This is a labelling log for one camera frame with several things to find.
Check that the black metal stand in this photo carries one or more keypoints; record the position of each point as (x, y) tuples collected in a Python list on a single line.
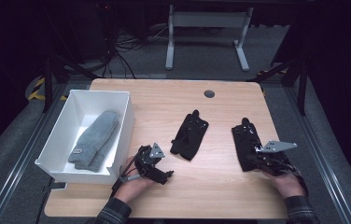
[(301, 84), (48, 81)]

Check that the yellow black hazard tape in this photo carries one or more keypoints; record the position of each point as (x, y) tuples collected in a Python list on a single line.
[(36, 91)]

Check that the grey mitten with label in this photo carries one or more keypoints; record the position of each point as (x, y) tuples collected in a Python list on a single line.
[(97, 137)]

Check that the aluminium floor rail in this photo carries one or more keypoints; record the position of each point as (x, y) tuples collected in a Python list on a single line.
[(24, 155), (320, 155)]

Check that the white box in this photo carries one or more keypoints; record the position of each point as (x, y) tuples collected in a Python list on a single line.
[(67, 127)]

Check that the person's right hand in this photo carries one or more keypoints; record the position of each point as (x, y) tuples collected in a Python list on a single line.
[(287, 185)]

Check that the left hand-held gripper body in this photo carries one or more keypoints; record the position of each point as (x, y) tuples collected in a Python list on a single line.
[(148, 163)]

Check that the person's left hand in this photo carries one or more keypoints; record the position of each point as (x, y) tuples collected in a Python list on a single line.
[(133, 186)]

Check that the white desk frame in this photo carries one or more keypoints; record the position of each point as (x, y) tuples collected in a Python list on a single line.
[(207, 20)]

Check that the round grey table grommet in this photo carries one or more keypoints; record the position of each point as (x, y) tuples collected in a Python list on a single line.
[(209, 93)]

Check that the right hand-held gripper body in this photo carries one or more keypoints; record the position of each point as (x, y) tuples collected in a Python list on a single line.
[(273, 160)]

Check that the black glove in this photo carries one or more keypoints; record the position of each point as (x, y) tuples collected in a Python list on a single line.
[(245, 140), (189, 135)]

